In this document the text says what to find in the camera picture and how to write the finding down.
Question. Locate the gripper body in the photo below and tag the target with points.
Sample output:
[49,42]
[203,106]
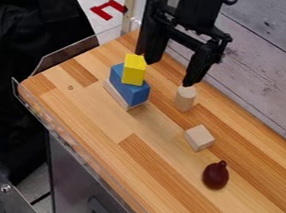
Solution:
[185,29]

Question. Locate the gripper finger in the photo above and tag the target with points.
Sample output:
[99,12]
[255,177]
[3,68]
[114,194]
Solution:
[156,43]
[201,65]

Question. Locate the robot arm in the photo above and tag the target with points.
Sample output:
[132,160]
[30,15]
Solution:
[199,2]

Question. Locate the yellow cube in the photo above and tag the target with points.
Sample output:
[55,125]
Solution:
[134,70]

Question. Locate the wooden cube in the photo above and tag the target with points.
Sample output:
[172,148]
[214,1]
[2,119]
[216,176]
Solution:
[199,137]

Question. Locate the wooden cylinder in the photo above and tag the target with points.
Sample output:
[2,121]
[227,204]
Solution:
[185,98]

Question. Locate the blue block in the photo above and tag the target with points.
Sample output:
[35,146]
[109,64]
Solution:
[129,87]

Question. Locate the red tape mark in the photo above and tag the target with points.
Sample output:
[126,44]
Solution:
[107,9]

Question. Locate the flat wooden block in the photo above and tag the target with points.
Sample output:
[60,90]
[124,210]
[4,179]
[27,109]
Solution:
[116,96]

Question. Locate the dark red toy fruit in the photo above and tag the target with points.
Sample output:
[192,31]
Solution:
[215,176]

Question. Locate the black bag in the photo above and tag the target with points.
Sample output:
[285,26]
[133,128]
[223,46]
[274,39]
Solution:
[17,59]

